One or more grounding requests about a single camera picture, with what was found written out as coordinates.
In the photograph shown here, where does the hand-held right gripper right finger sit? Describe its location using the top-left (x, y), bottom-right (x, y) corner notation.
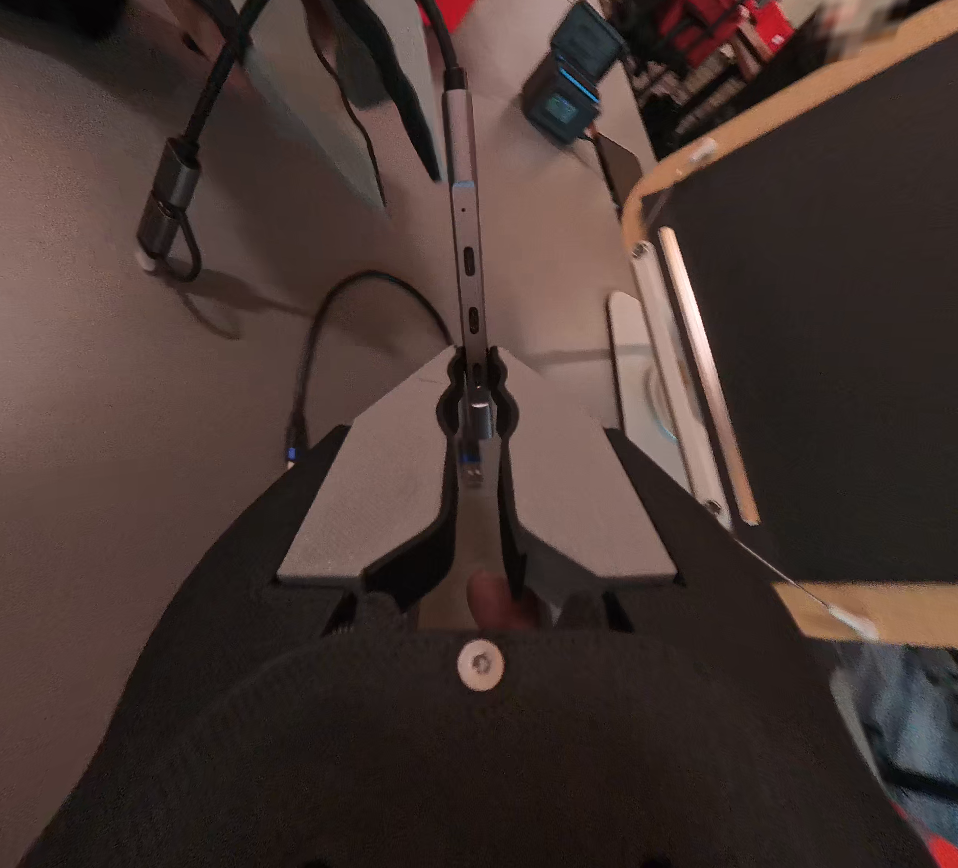
top-left (490, 346), bottom-right (678, 602)

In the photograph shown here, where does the blue and black device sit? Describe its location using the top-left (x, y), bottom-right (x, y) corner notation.
top-left (521, 0), bottom-right (628, 146)

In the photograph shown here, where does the black flat panel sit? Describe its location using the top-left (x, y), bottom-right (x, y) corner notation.
top-left (595, 132), bottom-right (649, 212)

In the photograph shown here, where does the black hub cable with adapter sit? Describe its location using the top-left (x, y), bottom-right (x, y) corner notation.
top-left (135, 0), bottom-right (468, 285)

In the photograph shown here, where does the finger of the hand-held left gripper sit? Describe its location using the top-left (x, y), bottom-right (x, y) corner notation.
top-left (180, 0), bottom-right (390, 212)
top-left (292, 0), bottom-right (447, 185)

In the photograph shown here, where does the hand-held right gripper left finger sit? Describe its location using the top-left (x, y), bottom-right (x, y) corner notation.
top-left (277, 346), bottom-right (461, 592)

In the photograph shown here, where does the person's right hand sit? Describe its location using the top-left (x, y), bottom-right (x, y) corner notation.
top-left (468, 577), bottom-right (543, 632)

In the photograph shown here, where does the grey usb hub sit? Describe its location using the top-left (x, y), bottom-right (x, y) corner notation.
top-left (444, 78), bottom-right (498, 412)

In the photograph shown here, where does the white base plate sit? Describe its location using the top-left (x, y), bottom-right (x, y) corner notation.
top-left (605, 290), bottom-right (706, 498)

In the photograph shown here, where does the black usb-c cable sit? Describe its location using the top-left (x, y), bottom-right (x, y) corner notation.
top-left (282, 270), bottom-right (498, 492)

